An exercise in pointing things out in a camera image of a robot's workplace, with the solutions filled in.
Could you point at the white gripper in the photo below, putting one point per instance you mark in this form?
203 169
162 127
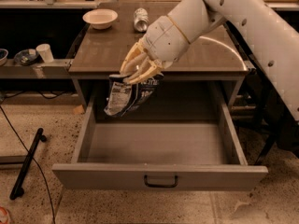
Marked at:
163 40

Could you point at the blue chip bag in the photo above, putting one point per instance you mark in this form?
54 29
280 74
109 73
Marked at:
124 98

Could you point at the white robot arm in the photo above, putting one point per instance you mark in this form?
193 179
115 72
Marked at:
273 42

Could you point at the grey open drawer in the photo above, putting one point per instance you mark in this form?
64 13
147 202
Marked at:
184 129

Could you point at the silver soda can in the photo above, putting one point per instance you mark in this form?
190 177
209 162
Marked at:
141 20

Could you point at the white bowl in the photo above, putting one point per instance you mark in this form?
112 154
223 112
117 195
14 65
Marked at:
100 19

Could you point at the grey side shelf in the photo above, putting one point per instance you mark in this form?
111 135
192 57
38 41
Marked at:
58 69

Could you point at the white paper cup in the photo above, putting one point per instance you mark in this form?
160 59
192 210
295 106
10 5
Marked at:
45 53

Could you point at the dark blue bowl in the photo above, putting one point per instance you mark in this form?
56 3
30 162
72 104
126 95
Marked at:
26 57

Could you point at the blue rimmed bowl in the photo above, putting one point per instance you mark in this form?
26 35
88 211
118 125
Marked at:
3 56

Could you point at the black bar stand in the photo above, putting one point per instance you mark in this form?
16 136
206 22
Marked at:
17 190

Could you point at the red white shoe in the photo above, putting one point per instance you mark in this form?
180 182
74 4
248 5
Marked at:
4 216

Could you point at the black drawer handle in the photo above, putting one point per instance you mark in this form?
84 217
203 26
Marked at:
160 182

